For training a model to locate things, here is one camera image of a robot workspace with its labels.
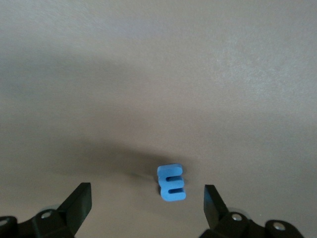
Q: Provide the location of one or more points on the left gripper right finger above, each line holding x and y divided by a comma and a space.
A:
218, 218

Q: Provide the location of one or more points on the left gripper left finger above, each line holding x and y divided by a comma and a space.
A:
74, 210

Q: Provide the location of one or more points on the blue lowercase letter m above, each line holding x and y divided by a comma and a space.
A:
163, 183

